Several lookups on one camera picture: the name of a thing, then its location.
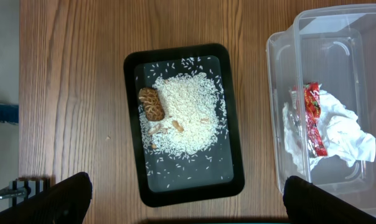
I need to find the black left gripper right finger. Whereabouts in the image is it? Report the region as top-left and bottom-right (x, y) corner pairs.
(283, 175), (376, 224)

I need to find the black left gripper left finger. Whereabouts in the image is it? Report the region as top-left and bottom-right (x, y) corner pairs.
(0, 172), (93, 224)

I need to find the white napkin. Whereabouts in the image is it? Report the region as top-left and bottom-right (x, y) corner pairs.
(317, 90), (376, 167)
(282, 103), (305, 175)

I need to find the small red object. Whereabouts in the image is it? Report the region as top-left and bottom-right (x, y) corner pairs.
(288, 82), (327, 158)

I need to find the white rice pile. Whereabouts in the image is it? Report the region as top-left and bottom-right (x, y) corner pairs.
(137, 56), (230, 189)

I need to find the metal table clamp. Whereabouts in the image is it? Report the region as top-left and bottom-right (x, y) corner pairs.
(0, 179), (50, 208)

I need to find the blue object on floor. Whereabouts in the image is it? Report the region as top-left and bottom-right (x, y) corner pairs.
(0, 104), (19, 124)

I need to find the brown food scrap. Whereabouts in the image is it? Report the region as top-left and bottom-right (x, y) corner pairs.
(138, 87), (165, 121)

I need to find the clear plastic bin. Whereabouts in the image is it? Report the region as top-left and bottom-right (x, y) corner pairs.
(266, 4), (376, 217)

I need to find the black tray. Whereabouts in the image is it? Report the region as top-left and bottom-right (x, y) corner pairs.
(124, 44), (245, 207)

